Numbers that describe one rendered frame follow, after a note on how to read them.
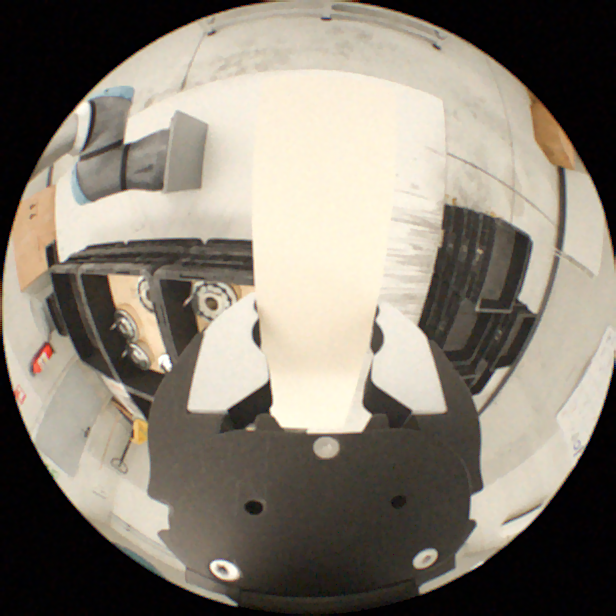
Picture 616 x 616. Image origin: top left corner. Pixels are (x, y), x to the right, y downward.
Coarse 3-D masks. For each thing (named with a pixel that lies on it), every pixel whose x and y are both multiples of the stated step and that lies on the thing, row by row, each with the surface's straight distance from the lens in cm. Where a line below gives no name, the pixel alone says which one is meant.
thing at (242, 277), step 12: (156, 276) 38; (168, 276) 36; (180, 276) 35; (192, 276) 34; (204, 276) 33; (216, 276) 32; (228, 276) 31; (240, 276) 31; (252, 276) 30; (156, 288) 39; (168, 324) 42; (168, 336) 44
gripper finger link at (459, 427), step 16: (432, 352) 9; (448, 368) 9; (448, 384) 8; (464, 384) 9; (448, 400) 8; (464, 400) 8; (416, 416) 7; (432, 416) 7; (448, 416) 8; (464, 416) 8; (432, 432) 7; (448, 432) 7; (464, 432) 8; (480, 432) 8; (464, 448) 7; (480, 448) 8; (480, 464) 7; (480, 480) 7
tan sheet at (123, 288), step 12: (120, 276) 62; (132, 276) 58; (120, 288) 64; (132, 288) 60; (120, 300) 66; (132, 300) 62; (144, 312) 60; (144, 324) 63; (156, 324) 60; (144, 336) 67; (156, 336) 63; (156, 348) 67; (156, 360) 71
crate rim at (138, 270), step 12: (84, 264) 61; (96, 264) 55; (108, 264) 50; (120, 264) 47; (132, 264) 44; (144, 264) 42; (144, 276) 40; (84, 288) 62; (84, 300) 64; (156, 300) 40; (156, 312) 42; (168, 348) 46; (108, 360) 72
